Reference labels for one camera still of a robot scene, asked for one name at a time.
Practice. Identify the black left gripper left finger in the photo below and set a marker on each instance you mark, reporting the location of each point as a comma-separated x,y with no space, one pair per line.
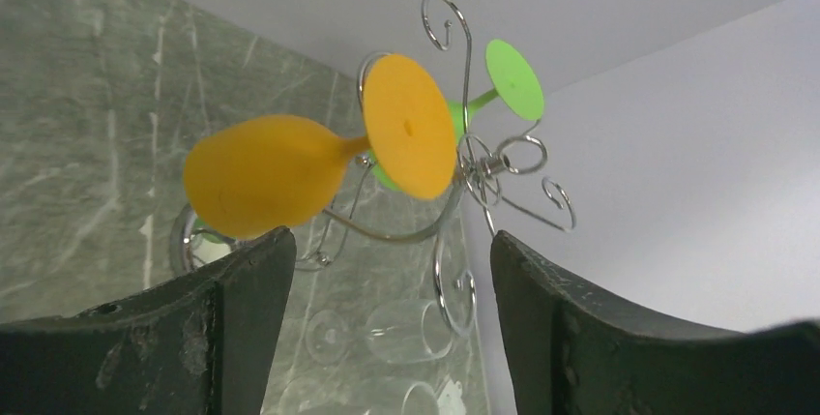
202,343

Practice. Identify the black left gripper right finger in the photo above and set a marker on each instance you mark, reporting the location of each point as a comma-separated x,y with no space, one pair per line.
573,347

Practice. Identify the clear wine glass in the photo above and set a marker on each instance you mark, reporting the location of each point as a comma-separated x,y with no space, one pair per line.
399,332

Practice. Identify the orange plastic wine glass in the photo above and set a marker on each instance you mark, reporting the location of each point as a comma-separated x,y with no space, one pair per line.
283,169

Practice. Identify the chrome wine glass rack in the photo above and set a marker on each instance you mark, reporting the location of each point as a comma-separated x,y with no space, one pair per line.
478,168

